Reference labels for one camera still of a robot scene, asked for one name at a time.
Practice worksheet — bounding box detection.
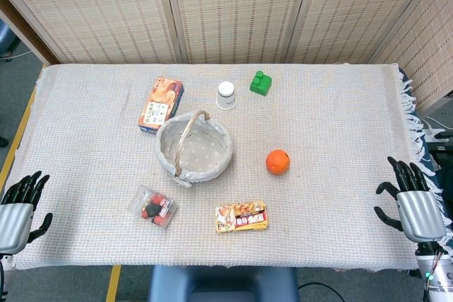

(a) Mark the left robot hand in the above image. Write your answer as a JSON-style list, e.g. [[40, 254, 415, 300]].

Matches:
[[0, 170, 54, 255]]

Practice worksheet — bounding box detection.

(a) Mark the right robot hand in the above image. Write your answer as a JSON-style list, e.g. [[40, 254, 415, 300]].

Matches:
[[374, 156, 447, 243]]

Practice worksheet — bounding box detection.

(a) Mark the orange fruit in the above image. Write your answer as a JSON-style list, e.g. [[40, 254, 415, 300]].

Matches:
[[265, 149, 291, 176]]

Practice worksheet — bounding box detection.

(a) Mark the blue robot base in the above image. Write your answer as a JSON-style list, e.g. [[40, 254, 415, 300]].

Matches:
[[147, 265, 300, 302]]

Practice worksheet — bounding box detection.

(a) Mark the grey fabric-lined basket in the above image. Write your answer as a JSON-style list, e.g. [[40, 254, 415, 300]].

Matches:
[[154, 110, 234, 189]]

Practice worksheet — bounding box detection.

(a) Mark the white power strip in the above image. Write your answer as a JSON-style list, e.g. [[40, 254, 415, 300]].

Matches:
[[423, 116, 453, 143]]

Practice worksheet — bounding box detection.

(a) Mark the clear bag of snacks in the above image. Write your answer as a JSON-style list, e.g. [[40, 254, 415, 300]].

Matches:
[[127, 185, 178, 230]]

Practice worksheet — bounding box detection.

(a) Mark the red orange snack packet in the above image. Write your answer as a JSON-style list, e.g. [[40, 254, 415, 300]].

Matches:
[[215, 200, 269, 235]]

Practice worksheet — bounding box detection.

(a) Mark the orange biscuit box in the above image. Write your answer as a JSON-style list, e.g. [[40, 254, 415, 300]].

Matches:
[[137, 76, 185, 137]]

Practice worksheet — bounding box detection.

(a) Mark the white woven tablecloth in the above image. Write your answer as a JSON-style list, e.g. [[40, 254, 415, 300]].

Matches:
[[12, 62, 445, 271]]

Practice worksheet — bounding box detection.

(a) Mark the green toy block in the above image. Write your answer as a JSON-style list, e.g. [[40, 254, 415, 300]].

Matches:
[[249, 70, 273, 97]]

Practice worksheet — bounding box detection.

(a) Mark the white paper cup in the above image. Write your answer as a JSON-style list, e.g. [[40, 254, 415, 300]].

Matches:
[[215, 81, 237, 110]]

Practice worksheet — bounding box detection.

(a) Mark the woven folding screen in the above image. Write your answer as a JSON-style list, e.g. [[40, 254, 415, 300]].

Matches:
[[0, 0, 453, 112]]

